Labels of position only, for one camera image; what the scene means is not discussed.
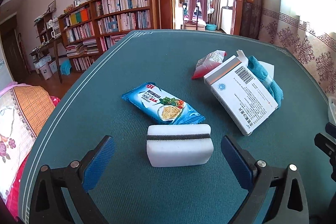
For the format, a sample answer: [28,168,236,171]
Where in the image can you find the white sponge with black stripe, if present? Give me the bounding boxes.
[146,124,214,168]

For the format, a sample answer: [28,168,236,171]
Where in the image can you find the small dark wooden shelf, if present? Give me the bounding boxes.
[30,7,63,84]

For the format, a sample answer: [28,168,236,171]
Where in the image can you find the wooden bookshelf with books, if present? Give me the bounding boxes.
[58,0,161,72]

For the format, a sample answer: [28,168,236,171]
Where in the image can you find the orange checked bed quilt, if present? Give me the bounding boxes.
[0,82,60,217]

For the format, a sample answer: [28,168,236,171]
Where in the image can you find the green table mat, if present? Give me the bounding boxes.
[18,29,336,224]

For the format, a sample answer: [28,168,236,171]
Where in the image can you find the blue noodle snack packet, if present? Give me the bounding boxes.
[121,82,205,125]

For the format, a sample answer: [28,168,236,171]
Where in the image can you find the clear plastic round bowl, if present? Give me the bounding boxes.
[328,96,336,126]

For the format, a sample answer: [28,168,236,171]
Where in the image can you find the red and white snack packet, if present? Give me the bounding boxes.
[191,50,227,80]

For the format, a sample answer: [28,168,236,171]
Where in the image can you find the teal Curel fabric pouch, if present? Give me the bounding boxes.
[248,56,284,108]

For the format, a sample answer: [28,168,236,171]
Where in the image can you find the white storage bin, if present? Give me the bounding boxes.
[39,63,53,80]

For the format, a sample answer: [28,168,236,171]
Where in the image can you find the patterned white maroon curtain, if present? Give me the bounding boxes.
[259,0,335,96]

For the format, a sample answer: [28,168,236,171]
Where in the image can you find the blue plastic stool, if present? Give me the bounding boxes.
[60,59,72,76]

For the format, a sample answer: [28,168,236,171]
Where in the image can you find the white medicine box with barcode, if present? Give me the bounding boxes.
[203,50,278,136]

